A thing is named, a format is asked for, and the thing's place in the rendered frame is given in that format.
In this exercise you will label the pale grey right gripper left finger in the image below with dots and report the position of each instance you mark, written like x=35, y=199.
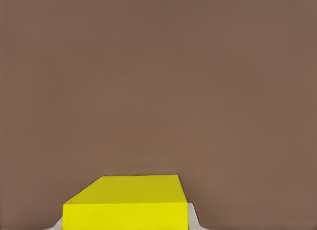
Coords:
x=58, y=225

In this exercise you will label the yellow square block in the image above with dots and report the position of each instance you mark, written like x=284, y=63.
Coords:
x=123, y=210

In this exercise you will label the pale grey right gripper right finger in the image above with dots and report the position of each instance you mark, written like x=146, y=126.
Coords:
x=194, y=220

